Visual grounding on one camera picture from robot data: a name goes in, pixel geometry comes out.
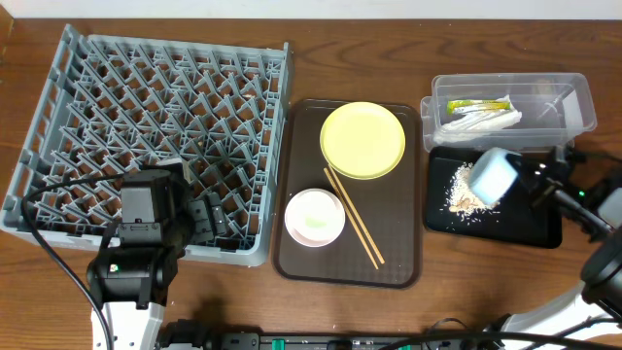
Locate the brown plastic tray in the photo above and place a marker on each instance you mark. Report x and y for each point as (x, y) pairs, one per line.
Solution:
(391, 208)

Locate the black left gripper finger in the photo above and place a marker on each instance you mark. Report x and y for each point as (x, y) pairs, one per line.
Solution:
(202, 216)
(216, 214)

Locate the white crumpled napkin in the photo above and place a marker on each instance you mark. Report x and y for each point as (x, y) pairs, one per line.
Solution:
(470, 126)

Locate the light blue bowl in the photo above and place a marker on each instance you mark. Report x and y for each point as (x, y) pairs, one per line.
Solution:
(493, 175)

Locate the right wooden chopstick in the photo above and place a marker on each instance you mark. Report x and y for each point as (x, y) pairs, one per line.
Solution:
(360, 228)

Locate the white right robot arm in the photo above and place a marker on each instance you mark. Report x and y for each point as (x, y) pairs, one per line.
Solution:
(593, 307)

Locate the left wooden chopstick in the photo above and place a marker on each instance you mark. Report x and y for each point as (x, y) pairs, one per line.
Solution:
(351, 225)

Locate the green yellow snack wrapper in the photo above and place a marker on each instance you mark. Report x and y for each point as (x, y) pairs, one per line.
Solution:
(470, 106)

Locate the black waste tray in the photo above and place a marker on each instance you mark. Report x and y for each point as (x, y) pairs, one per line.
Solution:
(512, 221)

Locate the yellow plate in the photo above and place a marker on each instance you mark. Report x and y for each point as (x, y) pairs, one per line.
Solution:
(362, 140)

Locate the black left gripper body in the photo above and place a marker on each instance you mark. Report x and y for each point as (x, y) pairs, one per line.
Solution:
(205, 220)

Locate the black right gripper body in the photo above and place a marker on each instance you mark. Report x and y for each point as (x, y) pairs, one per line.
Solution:
(559, 190)

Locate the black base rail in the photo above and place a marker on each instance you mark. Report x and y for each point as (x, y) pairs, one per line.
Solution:
(316, 341)

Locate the leftover rice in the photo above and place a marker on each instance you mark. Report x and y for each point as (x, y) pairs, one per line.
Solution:
(461, 202)

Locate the clear plastic bin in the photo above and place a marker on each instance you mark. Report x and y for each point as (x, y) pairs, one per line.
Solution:
(555, 107)

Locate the pink bowl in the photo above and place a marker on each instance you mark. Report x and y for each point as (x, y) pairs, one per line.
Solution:
(314, 218)

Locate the grey dishwasher rack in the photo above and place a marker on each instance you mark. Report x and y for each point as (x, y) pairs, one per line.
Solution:
(115, 104)

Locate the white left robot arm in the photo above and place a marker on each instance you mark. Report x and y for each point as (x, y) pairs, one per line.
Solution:
(138, 259)

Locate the wooden chopstick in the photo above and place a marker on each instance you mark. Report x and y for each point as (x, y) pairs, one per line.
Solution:
(351, 225)
(360, 228)

